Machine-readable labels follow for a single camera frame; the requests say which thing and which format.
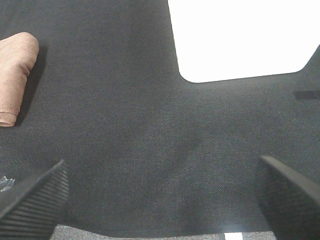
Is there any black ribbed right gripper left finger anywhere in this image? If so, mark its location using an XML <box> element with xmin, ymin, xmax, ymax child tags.
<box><xmin>0</xmin><ymin>160</ymin><xmax>70</xmax><ymax>240</ymax></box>

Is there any white plastic storage bin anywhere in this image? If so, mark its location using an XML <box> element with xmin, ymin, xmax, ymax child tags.
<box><xmin>168</xmin><ymin>0</ymin><xmax>320</xmax><ymax>83</ymax></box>

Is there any pink folded towel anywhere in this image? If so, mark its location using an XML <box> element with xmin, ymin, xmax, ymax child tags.
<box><xmin>0</xmin><ymin>32</ymin><xmax>39</xmax><ymax>127</ymax></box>

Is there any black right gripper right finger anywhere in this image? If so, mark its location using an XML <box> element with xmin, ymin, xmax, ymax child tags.
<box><xmin>254</xmin><ymin>156</ymin><xmax>320</xmax><ymax>240</ymax></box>

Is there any clear tape piece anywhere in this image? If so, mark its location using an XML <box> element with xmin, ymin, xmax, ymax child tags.
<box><xmin>0</xmin><ymin>176</ymin><xmax>15</xmax><ymax>193</ymax></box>

